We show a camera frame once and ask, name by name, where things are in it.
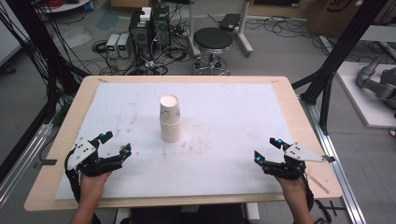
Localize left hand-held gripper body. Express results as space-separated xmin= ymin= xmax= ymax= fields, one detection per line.
xmin=65 ymin=137 xmax=123 ymax=178

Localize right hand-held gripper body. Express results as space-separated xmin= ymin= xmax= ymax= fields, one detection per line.
xmin=262 ymin=142 xmax=327 ymax=181

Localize white paper cup blue print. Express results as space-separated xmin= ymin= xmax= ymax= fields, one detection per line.
xmin=159 ymin=94 xmax=182 ymax=125

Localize person's left hand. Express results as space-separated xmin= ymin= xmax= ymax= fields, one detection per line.
xmin=78 ymin=171 xmax=113 ymax=203

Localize person's right hand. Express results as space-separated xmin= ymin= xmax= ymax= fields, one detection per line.
xmin=275 ymin=175 xmax=309 ymax=203

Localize thin wooden stick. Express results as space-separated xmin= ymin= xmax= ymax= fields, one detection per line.
xmin=305 ymin=172 xmax=331 ymax=195

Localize white foam mat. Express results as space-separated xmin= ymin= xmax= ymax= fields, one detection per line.
xmin=54 ymin=81 xmax=312 ymax=201

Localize plain white paper cup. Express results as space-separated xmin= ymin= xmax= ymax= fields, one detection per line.
xmin=160 ymin=119 xmax=183 ymax=144

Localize white table leg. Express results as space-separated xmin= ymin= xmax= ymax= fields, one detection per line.
xmin=245 ymin=202 xmax=262 ymax=224

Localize white floor platform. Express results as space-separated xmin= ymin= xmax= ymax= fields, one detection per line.
xmin=335 ymin=61 xmax=396 ymax=130

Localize person's dark trousers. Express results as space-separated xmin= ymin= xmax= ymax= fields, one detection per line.
xmin=119 ymin=203 xmax=250 ymax=224

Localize grey power supply unit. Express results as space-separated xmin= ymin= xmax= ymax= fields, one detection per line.
xmin=117 ymin=33 xmax=132 ymax=59
xmin=105 ymin=33 xmax=121 ymax=59

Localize black computer tower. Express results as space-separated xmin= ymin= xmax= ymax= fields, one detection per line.
xmin=128 ymin=8 xmax=154 ymax=61
xmin=151 ymin=5 xmax=172 ymax=49

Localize black round stool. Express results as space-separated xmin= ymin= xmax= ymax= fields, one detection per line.
xmin=191 ymin=27 xmax=234 ymax=77

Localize white box on tower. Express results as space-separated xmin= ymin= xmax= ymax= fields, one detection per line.
xmin=139 ymin=7 xmax=153 ymax=22

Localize black flat device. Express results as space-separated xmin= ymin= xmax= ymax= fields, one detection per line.
xmin=219 ymin=13 xmax=243 ymax=33

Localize brown cardboard box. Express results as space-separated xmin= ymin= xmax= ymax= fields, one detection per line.
xmin=305 ymin=0 xmax=396 ymax=39

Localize white board panel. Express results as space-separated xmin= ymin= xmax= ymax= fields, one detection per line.
xmin=0 ymin=0 xmax=23 ymax=68

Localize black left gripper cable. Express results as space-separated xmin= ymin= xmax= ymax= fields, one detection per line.
xmin=64 ymin=148 xmax=83 ymax=204

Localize aluminium floor rail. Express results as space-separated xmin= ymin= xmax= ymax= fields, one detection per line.
xmin=299 ymin=95 xmax=369 ymax=224
xmin=0 ymin=121 xmax=54 ymax=207

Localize tangle of black floor cables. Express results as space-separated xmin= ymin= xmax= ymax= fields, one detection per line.
xmin=91 ymin=18 xmax=194 ymax=77

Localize black metal frame post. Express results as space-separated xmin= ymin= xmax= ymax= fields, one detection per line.
xmin=291 ymin=0 xmax=390 ymax=135
xmin=0 ymin=0 xmax=92 ymax=126

